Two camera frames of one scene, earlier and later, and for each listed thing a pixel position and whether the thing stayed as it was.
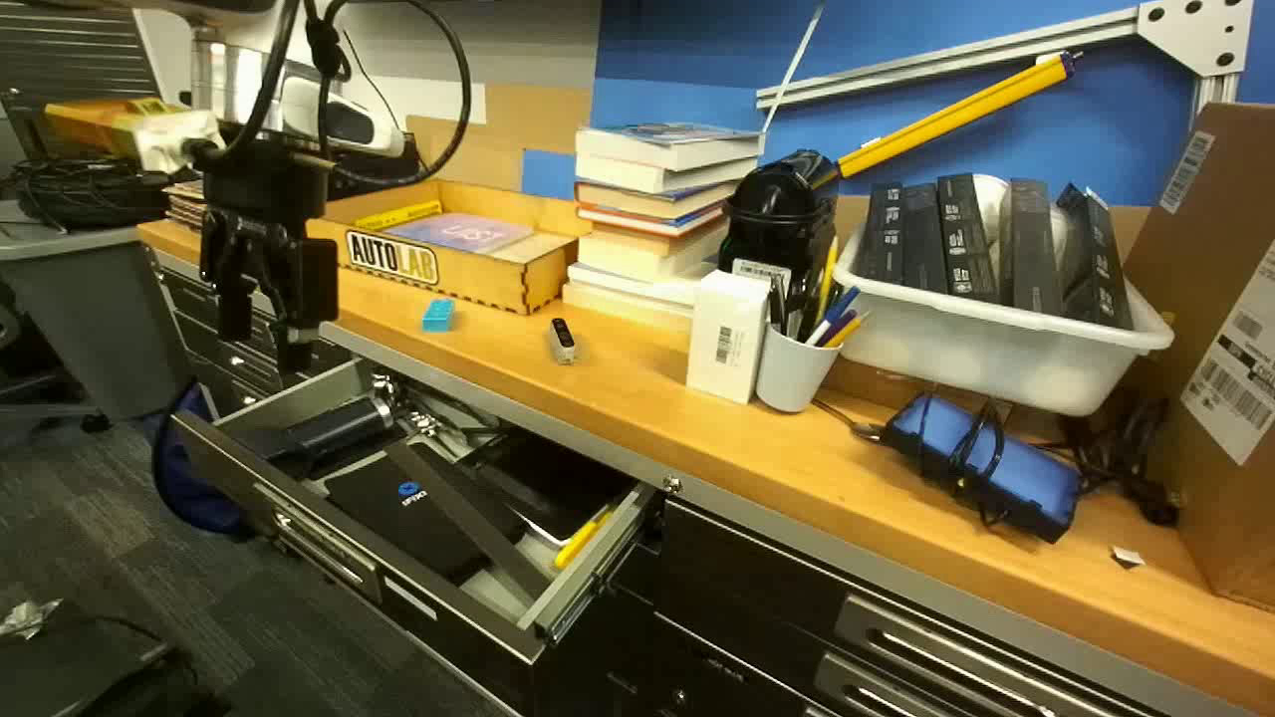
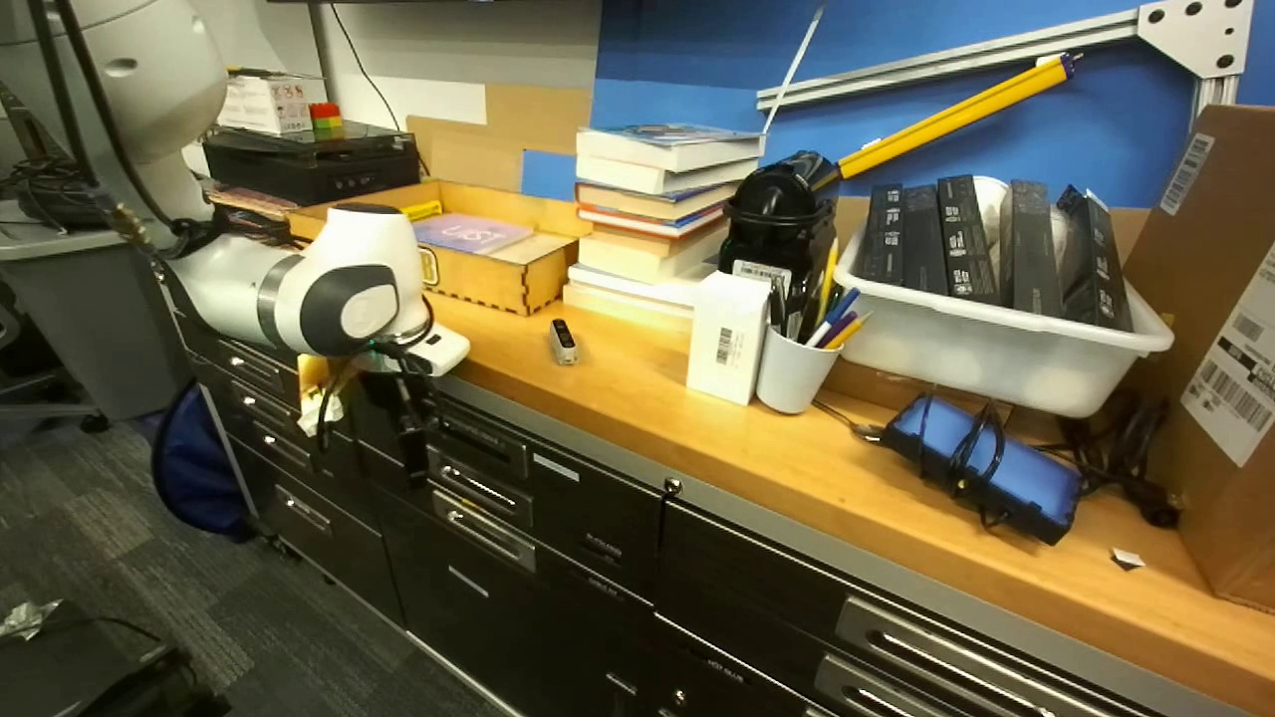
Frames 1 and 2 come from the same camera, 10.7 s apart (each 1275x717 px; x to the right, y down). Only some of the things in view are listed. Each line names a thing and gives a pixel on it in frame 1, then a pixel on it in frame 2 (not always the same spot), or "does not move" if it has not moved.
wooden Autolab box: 473,241 does not move
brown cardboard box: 1211,281 does not move
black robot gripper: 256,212 to 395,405
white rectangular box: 727,336 does not move
